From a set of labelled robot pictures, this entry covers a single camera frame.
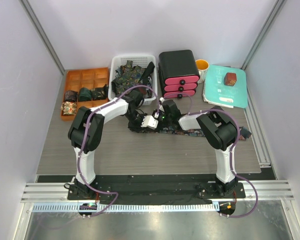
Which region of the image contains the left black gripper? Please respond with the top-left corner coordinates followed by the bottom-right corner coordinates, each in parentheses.
top-left (124, 111), bottom-right (149, 134)

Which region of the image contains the navy floral silk tie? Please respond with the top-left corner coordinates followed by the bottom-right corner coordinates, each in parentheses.
top-left (128, 126), bottom-right (252, 141)

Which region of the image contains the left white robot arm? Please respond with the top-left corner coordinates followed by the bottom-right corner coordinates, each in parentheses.
top-left (68, 90), bottom-right (146, 200)

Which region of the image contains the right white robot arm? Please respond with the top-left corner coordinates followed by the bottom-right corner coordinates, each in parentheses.
top-left (158, 98), bottom-right (240, 198)

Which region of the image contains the dark red patterned tie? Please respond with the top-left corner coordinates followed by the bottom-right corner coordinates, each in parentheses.
top-left (133, 85), bottom-right (152, 99)

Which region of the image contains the black pink drawer organizer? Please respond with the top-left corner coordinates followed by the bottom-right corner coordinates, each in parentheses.
top-left (158, 49), bottom-right (200, 99)

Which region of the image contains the black tie in basket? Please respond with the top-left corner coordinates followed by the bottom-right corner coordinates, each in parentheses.
top-left (139, 61), bottom-right (155, 85)

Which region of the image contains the teal book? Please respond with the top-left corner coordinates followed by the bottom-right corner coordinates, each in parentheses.
top-left (202, 65), bottom-right (248, 109)

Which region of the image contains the green paisley tie in basket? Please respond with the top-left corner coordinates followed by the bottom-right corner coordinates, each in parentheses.
top-left (111, 60), bottom-right (145, 95)

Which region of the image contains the rolled black dotted tie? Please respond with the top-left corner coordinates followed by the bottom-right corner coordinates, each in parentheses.
top-left (90, 84), bottom-right (109, 101)

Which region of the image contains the white mug yellow inside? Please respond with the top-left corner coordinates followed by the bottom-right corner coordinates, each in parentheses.
top-left (195, 59), bottom-right (210, 84)

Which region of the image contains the rolled dark green tie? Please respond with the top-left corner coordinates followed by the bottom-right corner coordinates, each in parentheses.
top-left (78, 87), bottom-right (92, 102)

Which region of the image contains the orange wooden divided tray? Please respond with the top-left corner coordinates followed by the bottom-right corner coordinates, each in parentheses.
top-left (60, 67), bottom-right (110, 122)

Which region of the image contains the white plastic mesh basket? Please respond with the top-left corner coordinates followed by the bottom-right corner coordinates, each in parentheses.
top-left (108, 54), bottom-right (158, 105)

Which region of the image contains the red brown small box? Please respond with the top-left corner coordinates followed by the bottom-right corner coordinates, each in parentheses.
top-left (223, 72), bottom-right (237, 87)

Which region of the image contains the rolled cream floral tie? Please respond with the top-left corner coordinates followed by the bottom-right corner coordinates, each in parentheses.
top-left (61, 101), bottom-right (77, 116)

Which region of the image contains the rolled brown patterned tie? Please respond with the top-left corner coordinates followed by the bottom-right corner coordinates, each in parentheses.
top-left (63, 90), bottom-right (78, 103)

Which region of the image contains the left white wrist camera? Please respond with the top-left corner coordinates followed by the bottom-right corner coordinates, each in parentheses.
top-left (140, 115), bottom-right (159, 130)

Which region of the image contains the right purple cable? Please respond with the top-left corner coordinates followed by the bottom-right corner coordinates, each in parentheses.
top-left (159, 93), bottom-right (260, 218)

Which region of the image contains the purple cable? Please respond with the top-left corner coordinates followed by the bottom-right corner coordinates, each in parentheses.
top-left (63, 85), bottom-right (166, 218)
top-left (159, 93), bottom-right (260, 218)

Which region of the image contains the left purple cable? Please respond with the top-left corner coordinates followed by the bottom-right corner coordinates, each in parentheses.
top-left (63, 85), bottom-right (166, 218)

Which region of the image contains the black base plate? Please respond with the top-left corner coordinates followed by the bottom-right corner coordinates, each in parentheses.
top-left (64, 174), bottom-right (246, 206)

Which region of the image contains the white slotted cable duct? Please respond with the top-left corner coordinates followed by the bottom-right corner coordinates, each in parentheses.
top-left (32, 202), bottom-right (220, 213)

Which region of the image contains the aluminium frame rail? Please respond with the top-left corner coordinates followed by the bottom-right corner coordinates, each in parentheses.
top-left (21, 180), bottom-right (295, 203)

